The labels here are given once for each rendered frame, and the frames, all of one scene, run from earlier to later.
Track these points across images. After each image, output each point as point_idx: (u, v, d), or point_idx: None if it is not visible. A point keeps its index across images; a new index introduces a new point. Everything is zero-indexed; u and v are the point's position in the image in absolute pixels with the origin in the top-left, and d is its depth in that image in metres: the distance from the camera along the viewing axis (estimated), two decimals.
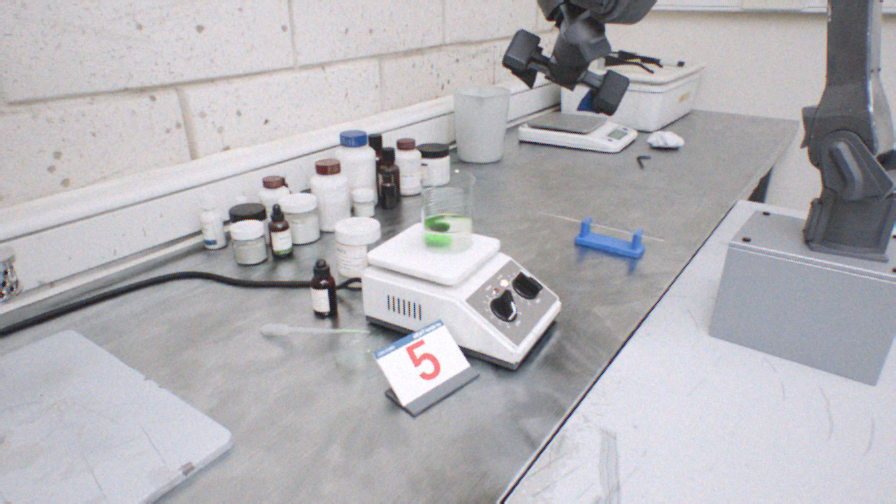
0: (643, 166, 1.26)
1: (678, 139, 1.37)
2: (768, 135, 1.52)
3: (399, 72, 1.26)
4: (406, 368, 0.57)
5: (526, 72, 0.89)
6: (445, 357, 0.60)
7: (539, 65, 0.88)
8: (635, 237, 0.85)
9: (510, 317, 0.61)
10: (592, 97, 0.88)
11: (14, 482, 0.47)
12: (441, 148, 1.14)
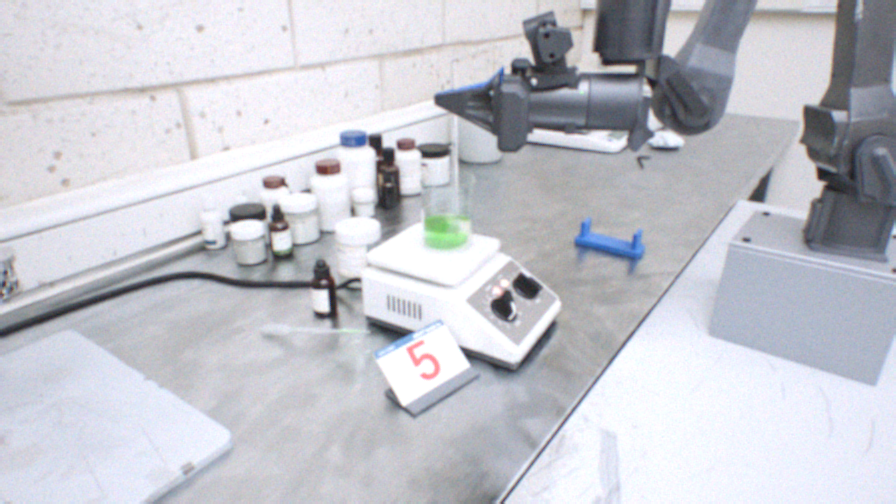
0: (643, 166, 1.26)
1: (678, 139, 1.37)
2: (768, 135, 1.52)
3: (399, 72, 1.26)
4: (406, 368, 0.57)
5: None
6: (445, 357, 0.60)
7: None
8: (635, 237, 0.85)
9: (510, 317, 0.61)
10: None
11: (14, 482, 0.47)
12: (441, 148, 1.14)
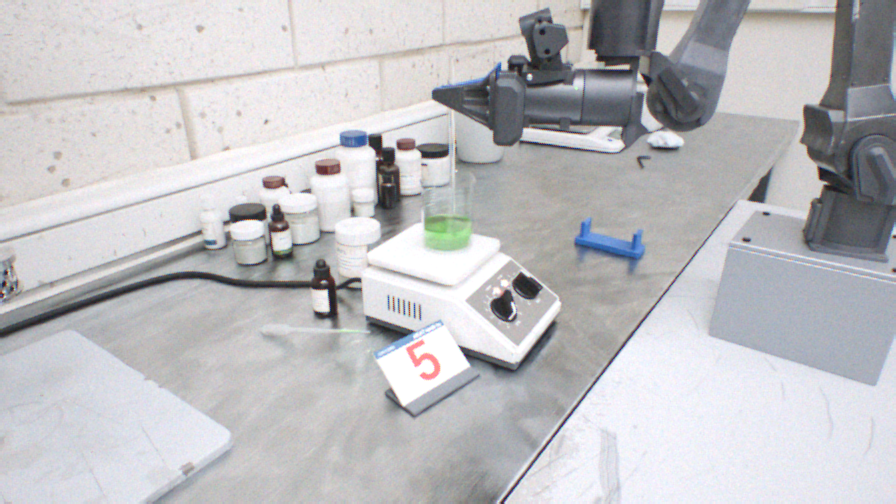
0: (643, 166, 1.26)
1: (678, 139, 1.37)
2: (768, 135, 1.52)
3: (399, 72, 1.26)
4: (406, 368, 0.57)
5: None
6: (445, 357, 0.60)
7: None
8: (635, 237, 0.85)
9: (510, 317, 0.61)
10: None
11: (14, 482, 0.47)
12: (441, 148, 1.14)
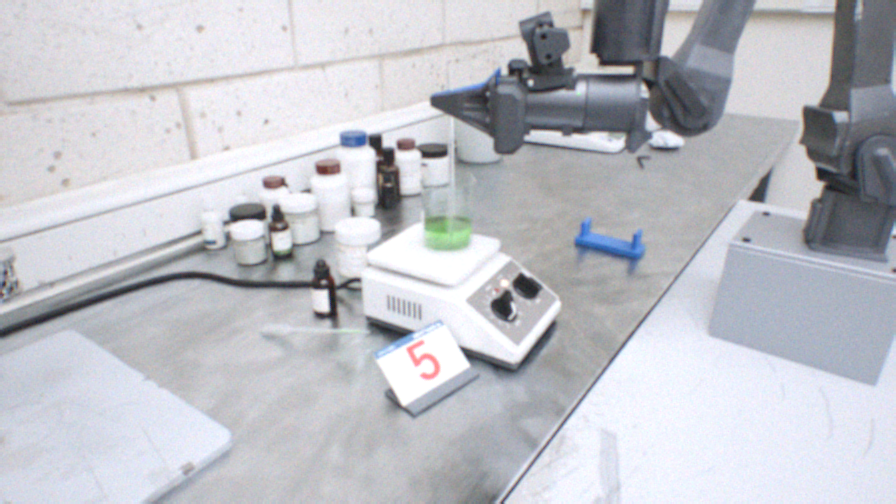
0: (643, 166, 1.26)
1: (678, 139, 1.37)
2: (768, 135, 1.52)
3: (399, 72, 1.26)
4: (406, 368, 0.57)
5: None
6: (445, 357, 0.60)
7: None
8: (635, 237, 0.85)
9: (510, 317, 0.61)
10: None
11: (14, 482, 0.47)
12: (441, 148, 1.14)
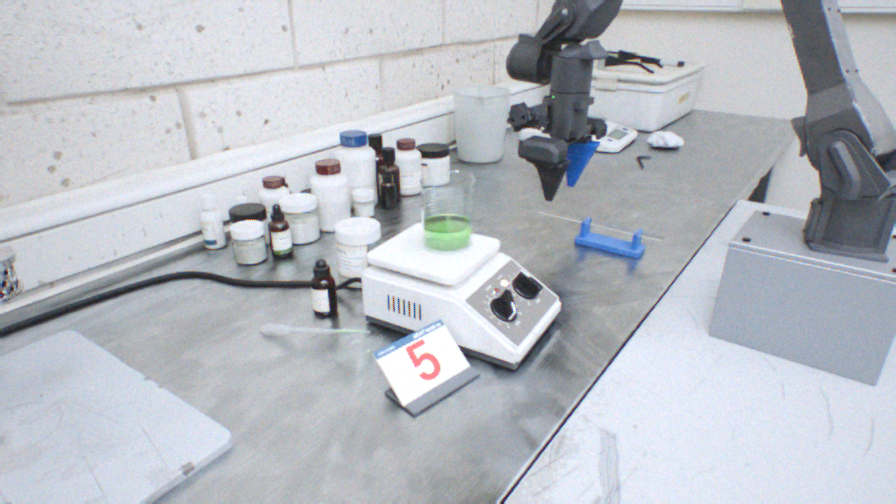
0: (643, 166, 1.26)
1: (678, 139, 1.37)
2: (768, 135, 1.52)
3: (399, 72, 1.26)
4: (406, 368, 0.57)
5: None
6: (445, 357, 0.60)
7: None
8: (635, 237, 0.85)
9: (510, 317, 0.61)
10: (586, 138, 0.90)
11: (14, 482, 0.47)
12: (441, 148, 1.14)
